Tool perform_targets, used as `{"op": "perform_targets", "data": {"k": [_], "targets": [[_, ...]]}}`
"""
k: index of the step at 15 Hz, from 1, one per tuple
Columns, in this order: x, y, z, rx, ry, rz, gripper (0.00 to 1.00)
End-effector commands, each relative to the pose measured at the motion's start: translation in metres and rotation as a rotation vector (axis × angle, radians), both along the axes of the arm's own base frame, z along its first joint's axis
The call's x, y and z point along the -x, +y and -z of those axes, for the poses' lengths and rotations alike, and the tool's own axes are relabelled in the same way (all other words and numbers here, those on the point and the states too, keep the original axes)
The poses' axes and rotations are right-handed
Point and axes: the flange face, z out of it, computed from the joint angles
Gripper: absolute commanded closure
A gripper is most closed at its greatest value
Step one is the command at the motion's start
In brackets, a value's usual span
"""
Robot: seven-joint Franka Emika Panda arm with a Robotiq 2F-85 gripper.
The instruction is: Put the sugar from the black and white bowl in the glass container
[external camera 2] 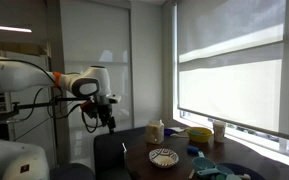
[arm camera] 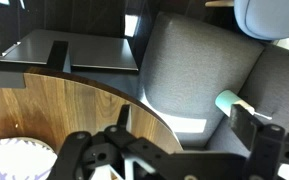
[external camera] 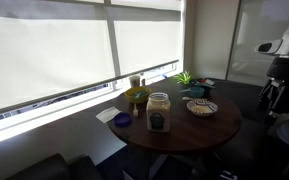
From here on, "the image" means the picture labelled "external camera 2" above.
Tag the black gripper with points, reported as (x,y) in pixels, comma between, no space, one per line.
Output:
(104,111)

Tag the patterned bowl with sugar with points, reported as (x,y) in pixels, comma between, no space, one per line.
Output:
(164,158)

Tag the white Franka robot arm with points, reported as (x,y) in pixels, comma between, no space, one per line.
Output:
(10,75)

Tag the teal utensil in bowl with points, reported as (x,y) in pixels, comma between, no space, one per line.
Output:
(197,132)

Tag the yellow bowl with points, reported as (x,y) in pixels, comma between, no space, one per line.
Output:
(199,136)

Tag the dark grey sofa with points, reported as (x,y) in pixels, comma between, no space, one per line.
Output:
(109,150)

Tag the glass jar with label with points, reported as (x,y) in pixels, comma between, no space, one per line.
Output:
(155,132)

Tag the blue jar lid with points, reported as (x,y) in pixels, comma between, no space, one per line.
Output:
(169,132)

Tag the dark blue round stool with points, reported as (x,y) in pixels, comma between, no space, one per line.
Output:
(72,171)

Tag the small white scoop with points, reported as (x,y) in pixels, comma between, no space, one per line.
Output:
(180,135)

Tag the black metal rod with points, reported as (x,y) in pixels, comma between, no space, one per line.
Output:
(40,105)

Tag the blue foam cylinder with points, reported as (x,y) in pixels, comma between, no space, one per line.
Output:
(193,150)

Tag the long white plastic spoon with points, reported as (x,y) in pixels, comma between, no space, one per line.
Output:
(192,174)

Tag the large teal measuring cup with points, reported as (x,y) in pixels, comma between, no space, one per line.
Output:
(203,164)

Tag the white paper cup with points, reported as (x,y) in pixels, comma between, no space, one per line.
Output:
(219,131)

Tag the small teal measuring cup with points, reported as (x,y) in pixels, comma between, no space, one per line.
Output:
(217,170)

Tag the grey roller blind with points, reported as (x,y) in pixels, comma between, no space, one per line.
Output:
(230,86)

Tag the fluorescent ceiling light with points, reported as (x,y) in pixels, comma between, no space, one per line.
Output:
(7,28)

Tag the black and orange wrist camera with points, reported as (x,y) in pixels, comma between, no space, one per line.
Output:
(88,108)

